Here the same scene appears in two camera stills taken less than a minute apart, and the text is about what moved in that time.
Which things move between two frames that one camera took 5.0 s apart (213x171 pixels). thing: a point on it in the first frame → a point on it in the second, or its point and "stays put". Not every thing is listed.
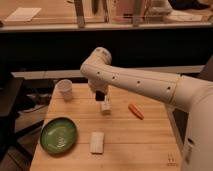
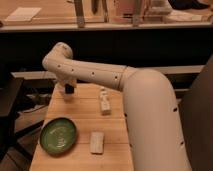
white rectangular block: [106, 106] stays put
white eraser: [97, 142] stays put
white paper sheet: [23, 14] stays put
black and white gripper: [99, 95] → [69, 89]
